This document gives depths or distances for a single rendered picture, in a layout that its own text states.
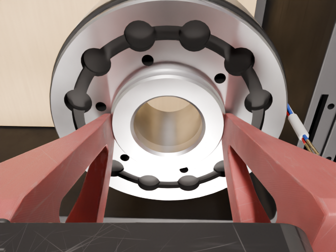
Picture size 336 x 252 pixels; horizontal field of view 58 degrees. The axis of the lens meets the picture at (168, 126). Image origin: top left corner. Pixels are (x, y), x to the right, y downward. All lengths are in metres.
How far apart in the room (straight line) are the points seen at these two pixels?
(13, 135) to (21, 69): 0.06
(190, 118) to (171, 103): 0.11
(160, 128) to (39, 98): 0.16
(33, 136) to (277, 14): 0.22
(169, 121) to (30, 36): 0.15
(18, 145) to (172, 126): 0.17
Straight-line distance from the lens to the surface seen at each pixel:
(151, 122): 0.15
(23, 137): 0.30
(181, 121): 0.15
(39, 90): 0.28
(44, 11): 0.25
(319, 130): 0.17
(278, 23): 0.22
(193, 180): 0.16
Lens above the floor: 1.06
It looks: 56 degrees down
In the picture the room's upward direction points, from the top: 178 degrees counter-clockwise
